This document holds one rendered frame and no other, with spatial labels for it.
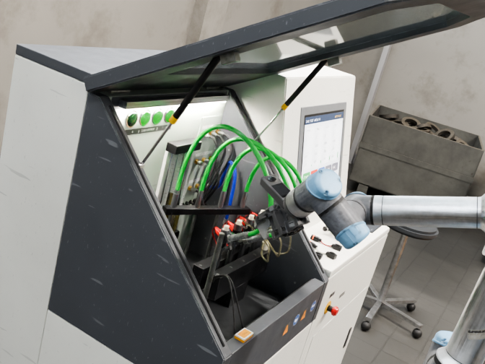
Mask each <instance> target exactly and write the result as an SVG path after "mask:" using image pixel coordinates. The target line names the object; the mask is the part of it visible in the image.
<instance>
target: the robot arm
mask: <svg viewBox="0 0 485 364"><path fill-rule="evenodd" d="M260 185H261V186H262V187H263V188H264V189H265V190H266V191H267V192H268V193H269V195H270V196H271V197H272V198H273V199H274V200H275V201H276V202H277V203H276V204H275V205H272V206H270V207H268V208H267V209H266V210H265V211H263V212H262V213H260V214H259V215H257V217H256V218H255V222H254V226H255V229H257V228H258V230H259V232H260V234H261V235H262V237H263V239H267V237H268V236H267V229H268V228H269V227H270V225H271V228H272V231H271V236H272V238H273V240H275V239H276V238H280V237H289V236H292V235H295V234H297V233H298V232H299V231H301V230H303V229H304V225H306V224H308V223H310V219H309V217H308V215H310V214H312V213H313V212H315V213H316V214H317V215H318V216H319V218H320V219H321V220H322V221H323V223H324V224H325V226H326V227H327V228H328V229H329V230H330V231H331V233H332V234H333V235H334V237H335V238H336V240H337V241H338V242H339V243H340V244H341V245H342V246H343V247H344V248H345V249H351V248H353V247H355V246H356V245H358V244H359V243H361V242H362V241H363V240H364V239H365V238H366V237H367V236H368V235H369V234H370V229H369V228H368V227H367V226H366V225H388V226H410V227H432V228H475V229H481V230H483V231H484V232H485V194H484V195H483V196H481V197H468V196H373V195H366V194H364V193H362V192H358V191H356V192H352V193H350V194H348V195H346V196H345V197H343V196H342V194H341V190H342V182H341V179H340V177H339V176H338V174H337V173H336V172H334V171H333V170H330V169H327V168H324V169H320V170H318V171H316V172H315V173H313V174H311V175H309V176H308V177H307V179H305V180H304V181H303V182H301V184H300V185H298V186H296V187H295V188H294V189H292V190H290V189H289V188H288V187H287V186H286V185H285V184H284V183H283V182H282V181H281V180H280V179H279V178H278V177H277V176H276V175H275V174H273V175H268V176H264V177H262V178H261V182H260ZM484 361H485V266H484V269H483V271H482V273H481V275H480V277H479V279H478V281H477V283H476V286H475V287H474V289H473V292H472V293H471V296H470V298H469V300H468V302H467V304H466V306H465V308H464V310H463V312H462V314H461V317H460V319H459V321H458V323H457V325H456V327H455V329H454V332H451V331H439V332H437V333H436V334H435V336H434V339H432V343H431V346H430V348H429V351H428V353H427V356H426V358H425V360H424V363H423V364H483V363H484Z"/></svg>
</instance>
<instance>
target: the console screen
mask: <svg viewBox="0 0 485 364"><path fill-rule="evenodd" d="M345 120H346V102H342V103H331V104H325V105H314V106H307V107H301V112H300V134H299V145H298V156H297V171H298V172H299V174H300V175H301V177H302V179H303V181H304V180H305V179H307V177H308V176H309V175H311V174H313V173H315V172H316V171H318V170H320V169H324V168H327V169H330V170H333V171H334V172H336V173H337V174H338V176H339V177H340V178H341V166H342V157H343V148H344V130H345Z"/></svg>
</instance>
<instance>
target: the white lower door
mask: <svg viewBox="0 0 485 364"><path fill-rule="evenodd" d="M311 324H312V323H310V324H309V325H308V326H306V327H305V328H304V329H303V330H302V331H301V332H300V333H299V334H298V335H297V336H295V337H294V338H293V339H292V340H291V341H289V342H288V343H287V344H286V345H285V346H283V347H282V348H281V349H280V351H278V352H277V353H276V354H275V355H274V356H272V357H271V358H270V359H269V360H267V361H266V362H265V363H264V364H298V363H299V361H300V357H301V354H302V351H303V348H304V346H305V342H306V339H307V336H308V333H309V330H310V327H311Z"/></svg>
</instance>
